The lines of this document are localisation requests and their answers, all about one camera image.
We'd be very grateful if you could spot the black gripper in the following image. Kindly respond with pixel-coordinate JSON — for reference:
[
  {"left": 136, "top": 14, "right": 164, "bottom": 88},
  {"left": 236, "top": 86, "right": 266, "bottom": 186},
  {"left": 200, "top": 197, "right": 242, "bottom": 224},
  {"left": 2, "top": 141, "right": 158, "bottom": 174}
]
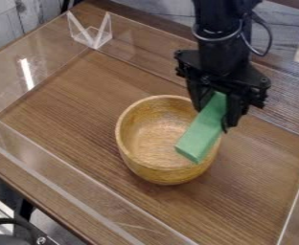
[{"left": 174, "top": 32, "right": 271, "bottom": 132}]

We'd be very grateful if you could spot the green rectangular block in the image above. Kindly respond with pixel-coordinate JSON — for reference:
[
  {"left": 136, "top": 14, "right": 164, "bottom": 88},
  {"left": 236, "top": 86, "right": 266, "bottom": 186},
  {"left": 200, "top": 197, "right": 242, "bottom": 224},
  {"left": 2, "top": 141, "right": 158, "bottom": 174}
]
[{"left": 175, "top": 92, "right": 226, "bottom": 164}]

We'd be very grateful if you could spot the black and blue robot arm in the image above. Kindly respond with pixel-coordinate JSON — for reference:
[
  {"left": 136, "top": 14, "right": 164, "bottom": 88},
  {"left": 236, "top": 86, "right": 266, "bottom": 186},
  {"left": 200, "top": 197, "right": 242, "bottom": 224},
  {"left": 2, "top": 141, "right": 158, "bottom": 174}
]
[{"left": 174, "top": 0, "right": 271, "bottom": 129}]

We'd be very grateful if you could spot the brown wooden bowl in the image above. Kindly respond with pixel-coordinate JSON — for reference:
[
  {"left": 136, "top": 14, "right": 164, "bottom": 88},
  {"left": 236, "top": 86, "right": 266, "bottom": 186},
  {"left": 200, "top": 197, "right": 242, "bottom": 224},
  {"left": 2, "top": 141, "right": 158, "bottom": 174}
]
[{"left": 115, "top": 95, "right": 222, "bottom": 186}]

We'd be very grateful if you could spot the clear acrylic corner bracket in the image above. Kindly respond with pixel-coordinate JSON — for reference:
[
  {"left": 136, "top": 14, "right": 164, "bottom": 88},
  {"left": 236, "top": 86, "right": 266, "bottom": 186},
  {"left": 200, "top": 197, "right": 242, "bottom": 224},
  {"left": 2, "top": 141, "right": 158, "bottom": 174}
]
[{"left": 67, "top": 11, "right": 112, "bottom": 50}]

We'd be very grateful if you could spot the clear acrylic barrier wall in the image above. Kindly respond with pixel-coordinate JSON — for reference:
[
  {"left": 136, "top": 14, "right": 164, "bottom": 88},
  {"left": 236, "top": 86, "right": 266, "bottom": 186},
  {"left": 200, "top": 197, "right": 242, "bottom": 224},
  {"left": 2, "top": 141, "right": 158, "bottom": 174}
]
[{"left": 0, "top": 17, "right": 299, "bottom": 245}]

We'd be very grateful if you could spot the black table leg bracket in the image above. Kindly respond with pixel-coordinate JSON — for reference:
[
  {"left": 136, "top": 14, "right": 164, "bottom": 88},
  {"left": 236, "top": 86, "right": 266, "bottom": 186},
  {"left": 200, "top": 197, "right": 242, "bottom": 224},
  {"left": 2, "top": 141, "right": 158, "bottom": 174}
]
[{"left": 14, "top": 199, "right": 59, "bottom": 245}]

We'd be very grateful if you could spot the black cable under table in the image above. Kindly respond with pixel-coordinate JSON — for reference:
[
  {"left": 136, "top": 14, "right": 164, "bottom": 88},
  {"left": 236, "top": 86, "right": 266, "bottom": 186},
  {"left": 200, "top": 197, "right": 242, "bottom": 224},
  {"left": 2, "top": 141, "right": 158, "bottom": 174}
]
[{"left": 0, "top": 218, "right": 41, "bottom": 245}]

